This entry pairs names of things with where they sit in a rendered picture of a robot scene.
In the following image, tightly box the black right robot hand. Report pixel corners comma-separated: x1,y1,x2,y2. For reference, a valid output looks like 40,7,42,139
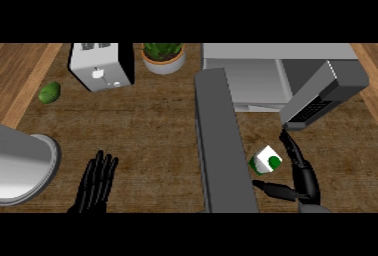
251,129,322,206

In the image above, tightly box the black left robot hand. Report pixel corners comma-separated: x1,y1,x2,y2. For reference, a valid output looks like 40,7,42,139
66,149,119,214

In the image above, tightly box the white green milk carton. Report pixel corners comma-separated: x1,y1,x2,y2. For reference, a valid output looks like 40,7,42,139
248,144,285,177

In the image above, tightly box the grey microwave door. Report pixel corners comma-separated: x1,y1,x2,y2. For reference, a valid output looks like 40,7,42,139
193,67,261,214

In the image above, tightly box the grey microwave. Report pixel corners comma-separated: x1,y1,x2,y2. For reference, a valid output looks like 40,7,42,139
200,42,370,131

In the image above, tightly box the large grey metal pot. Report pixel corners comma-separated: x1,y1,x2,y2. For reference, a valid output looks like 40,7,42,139
0,124,63,207

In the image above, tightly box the green avocado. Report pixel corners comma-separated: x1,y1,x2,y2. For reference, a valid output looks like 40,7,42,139
37,81,62,105

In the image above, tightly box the white toaster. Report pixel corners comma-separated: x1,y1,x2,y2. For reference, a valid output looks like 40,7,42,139
68,42,135,93

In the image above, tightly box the potted green plant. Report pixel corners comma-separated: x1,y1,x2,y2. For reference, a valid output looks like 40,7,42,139
138,42,187,76

